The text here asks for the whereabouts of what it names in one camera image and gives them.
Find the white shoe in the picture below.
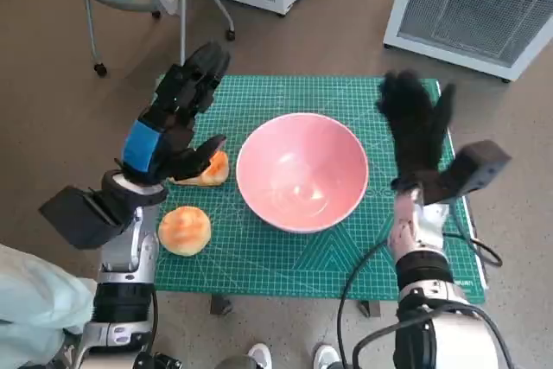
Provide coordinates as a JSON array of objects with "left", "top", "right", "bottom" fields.
[
  {"left": 248, "top": 342, "right": 273, "bottom": 369},
  {"left": 313, "top": 344, "right": 342, "bottom": 369}
]

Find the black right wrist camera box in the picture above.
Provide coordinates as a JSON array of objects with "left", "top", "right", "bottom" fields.
[{"left": 421, "top": 139, "right": 513, "bottom": 207}]

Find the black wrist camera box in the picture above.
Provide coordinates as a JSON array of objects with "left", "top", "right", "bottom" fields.
[
  {"left": 421, "top": 139, "right": 513, "bottom": 207},
  {"left": 37, "top": 186, "right": 130, "bottom": 250}
]

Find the black table bracket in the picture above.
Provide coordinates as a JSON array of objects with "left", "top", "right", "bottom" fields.
[
  {"left": 210, "top": 295, "right": 235, "bottom": 316},
  {"left": 357, "top": 299, "right": 382, "bottom": 318}
]

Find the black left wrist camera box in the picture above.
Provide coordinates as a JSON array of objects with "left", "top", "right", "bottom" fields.
[{"left": 37, "top": 186, "right": 130, "bottom": 250}]

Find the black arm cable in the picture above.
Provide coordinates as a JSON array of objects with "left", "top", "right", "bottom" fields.
[
  {"left": 146, "top": 289, "right": 159, "bottom": 348},
  {"left": 335, "top": 239, "right": 401, "bottom": 369}
]

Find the pale blue cloth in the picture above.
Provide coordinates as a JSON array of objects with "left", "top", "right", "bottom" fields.
[{"left": 0, "top": 242, "right": 99, "bottom": 366}]

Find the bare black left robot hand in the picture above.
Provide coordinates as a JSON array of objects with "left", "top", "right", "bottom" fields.
[{"left": 120, "top": 41, "right": 232, "bottom": 188}]

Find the green cutting mat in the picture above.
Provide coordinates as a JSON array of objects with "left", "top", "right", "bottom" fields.
[{"left": 153, "top": 74, "right": 487, "bottom": 303}]

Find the black camera cable loop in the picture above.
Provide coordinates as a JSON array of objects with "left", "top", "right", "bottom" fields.
[{"left": 448, "top": 202, "right": 505, "bottom": 267}]

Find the long golden pastry bread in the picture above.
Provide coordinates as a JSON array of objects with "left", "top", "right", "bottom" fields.
[{"left": 168, "top": 150, "right": 230, "bottom": 188}]

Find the white mesh cabinet with red light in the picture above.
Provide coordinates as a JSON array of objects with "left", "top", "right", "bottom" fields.
[{"left": 383, "top": 0, "right": 553, "bottom": 83}]

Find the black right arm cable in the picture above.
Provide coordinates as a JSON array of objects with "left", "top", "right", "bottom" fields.
[{"left": 335, "top": 239, "right": 401, "bottom": 369}]

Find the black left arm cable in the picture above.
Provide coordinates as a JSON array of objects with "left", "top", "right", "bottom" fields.
[{"left": 146, "top": 289, "right": 159, "bottom": 348}]

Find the white metal pole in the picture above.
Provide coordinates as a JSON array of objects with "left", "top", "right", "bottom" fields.
[{"left": 179, "top": 0, "right": 189, "bottom": 67}]

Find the round bread bun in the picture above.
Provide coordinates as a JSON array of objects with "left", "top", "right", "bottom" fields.
[{"left": 157, "top": 206, "right": 213, "bottom": 257}]

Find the pink bowl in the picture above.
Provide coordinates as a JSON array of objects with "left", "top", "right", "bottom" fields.
[{"left": 235, "top": 112, "right": 370, "bottom": 234}]

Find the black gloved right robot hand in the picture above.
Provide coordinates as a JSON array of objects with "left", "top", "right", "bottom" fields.
[{"left": 375, "top": 69, "right": 457, "bottom": 191}]

